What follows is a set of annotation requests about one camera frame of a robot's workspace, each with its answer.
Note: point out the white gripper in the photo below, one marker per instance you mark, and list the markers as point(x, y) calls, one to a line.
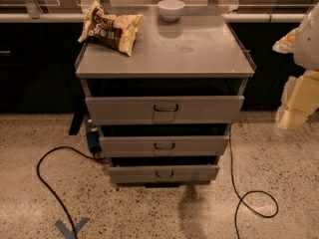
point(308, 45)

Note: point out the grey drawer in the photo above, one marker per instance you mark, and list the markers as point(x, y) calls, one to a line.
point(155, 110)
point(150, 146)
point(163, 174)

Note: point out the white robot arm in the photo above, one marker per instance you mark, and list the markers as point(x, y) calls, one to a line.
point(303, 43)

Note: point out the grey bottom drawer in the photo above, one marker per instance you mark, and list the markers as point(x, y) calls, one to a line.
point(163, 174)

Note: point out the grey metal drawer cabinet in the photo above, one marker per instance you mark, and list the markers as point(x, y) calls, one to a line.
point(196, 55)

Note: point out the grey top drawer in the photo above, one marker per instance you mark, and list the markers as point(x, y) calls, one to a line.
point(155, 110)

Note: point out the white ceramic bowl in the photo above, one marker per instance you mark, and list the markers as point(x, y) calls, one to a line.
point(170, 10)

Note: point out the yellow brown chip bag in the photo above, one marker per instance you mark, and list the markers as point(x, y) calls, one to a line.
point(115, 31)

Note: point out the blue power box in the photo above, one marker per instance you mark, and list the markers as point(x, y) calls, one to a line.
point(93, 140)

